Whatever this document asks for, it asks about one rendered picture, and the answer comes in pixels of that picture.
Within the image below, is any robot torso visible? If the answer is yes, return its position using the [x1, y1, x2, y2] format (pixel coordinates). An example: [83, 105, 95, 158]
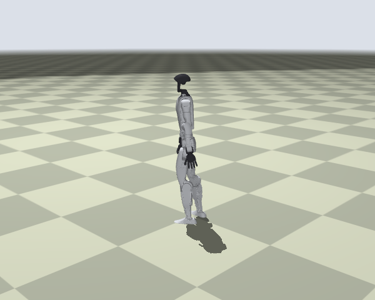
[176, 94, 196, 151]

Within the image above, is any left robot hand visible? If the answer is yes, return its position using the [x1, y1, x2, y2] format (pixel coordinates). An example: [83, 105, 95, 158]
[184, 147, 198, 169]

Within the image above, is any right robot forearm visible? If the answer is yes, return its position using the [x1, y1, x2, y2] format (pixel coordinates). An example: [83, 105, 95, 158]
[179, 130, 184, 142]

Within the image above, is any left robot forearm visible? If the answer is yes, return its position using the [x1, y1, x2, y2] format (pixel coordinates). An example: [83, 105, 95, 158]
[184, 122, 193, 152]

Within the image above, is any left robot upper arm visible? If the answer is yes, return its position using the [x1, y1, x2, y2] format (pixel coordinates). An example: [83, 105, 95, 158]
[181, 99, 191, 131]

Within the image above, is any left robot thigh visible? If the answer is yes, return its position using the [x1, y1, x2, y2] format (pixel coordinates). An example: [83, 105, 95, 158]
[176, 146, 193, 190]

